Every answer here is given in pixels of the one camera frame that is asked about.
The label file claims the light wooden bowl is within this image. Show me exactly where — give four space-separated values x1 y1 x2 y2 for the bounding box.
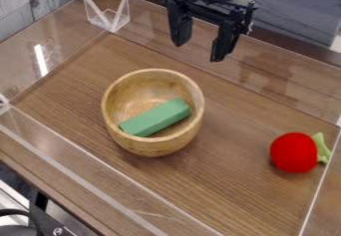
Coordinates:
101 69 204 157

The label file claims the red plush tomato toy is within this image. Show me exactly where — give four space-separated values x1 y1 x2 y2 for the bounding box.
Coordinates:
268 132 331 173

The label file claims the green rectangular block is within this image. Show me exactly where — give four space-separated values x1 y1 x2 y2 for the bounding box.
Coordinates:
119 98 191 137

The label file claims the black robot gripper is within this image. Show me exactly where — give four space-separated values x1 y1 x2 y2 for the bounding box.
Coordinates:
168 0 256 62

